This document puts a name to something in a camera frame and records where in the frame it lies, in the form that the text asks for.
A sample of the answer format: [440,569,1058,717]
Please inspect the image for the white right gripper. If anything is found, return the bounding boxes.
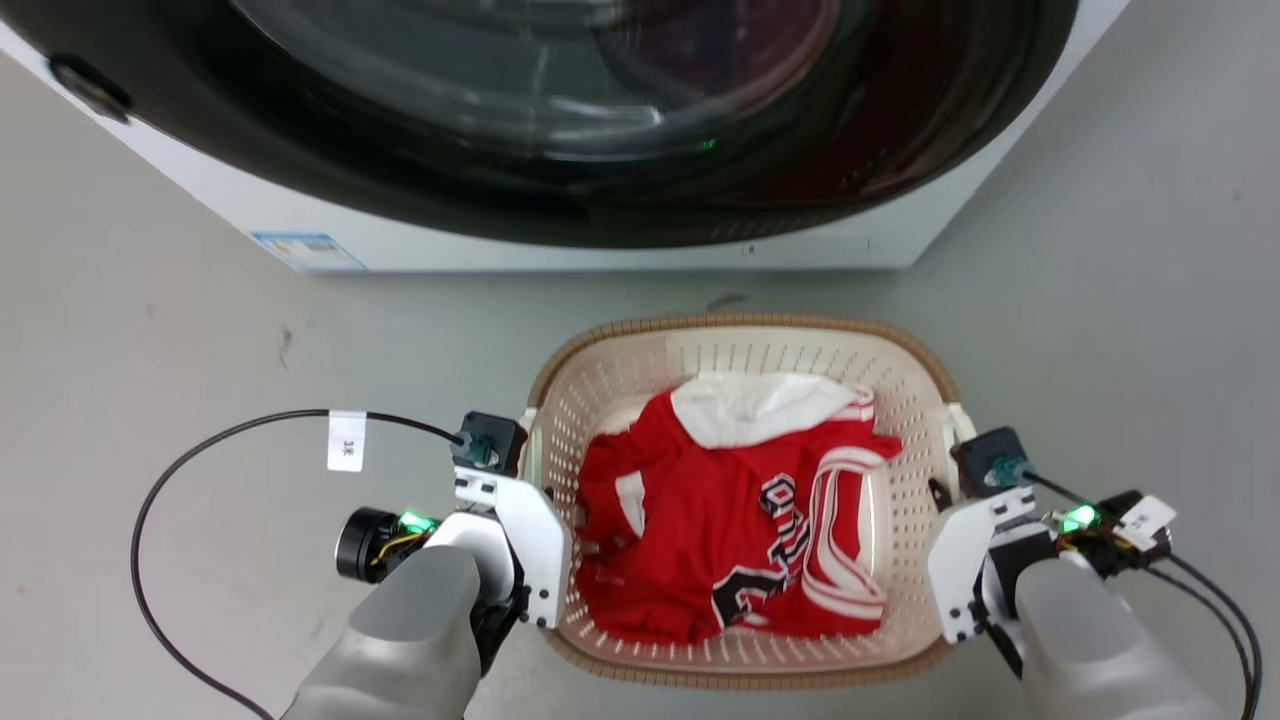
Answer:
[927,478,1041,644]

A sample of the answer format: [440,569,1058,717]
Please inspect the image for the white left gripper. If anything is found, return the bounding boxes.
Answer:
[454,472,573,630]

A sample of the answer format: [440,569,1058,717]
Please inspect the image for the beige plastic laundry basket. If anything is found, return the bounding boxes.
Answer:
[518,314,976,691]

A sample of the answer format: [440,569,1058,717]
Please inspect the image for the red basketball jersey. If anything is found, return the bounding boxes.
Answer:
[574,384,903,646]

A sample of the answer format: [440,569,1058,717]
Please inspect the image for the white garment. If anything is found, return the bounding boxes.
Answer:
[669,372,853,450]

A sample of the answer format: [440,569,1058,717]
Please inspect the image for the white washing machine body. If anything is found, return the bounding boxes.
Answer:
[0,0,1132,274]

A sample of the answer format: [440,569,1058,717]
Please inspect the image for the blue white energy label sticker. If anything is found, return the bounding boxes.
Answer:
[251,231,367,274]

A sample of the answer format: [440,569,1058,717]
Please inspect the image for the black round washing machine door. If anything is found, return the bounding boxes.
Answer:
[0,0,1082,250]

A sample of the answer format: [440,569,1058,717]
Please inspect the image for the black door hinge knob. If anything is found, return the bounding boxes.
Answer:
[49,54,134,125]

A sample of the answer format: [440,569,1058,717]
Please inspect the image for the white paper cable tag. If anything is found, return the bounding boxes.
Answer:
[327,410,367,473]
[1117,495,1178,539]

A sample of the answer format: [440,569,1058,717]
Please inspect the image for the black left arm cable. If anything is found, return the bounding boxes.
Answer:
[130,409,467,720]

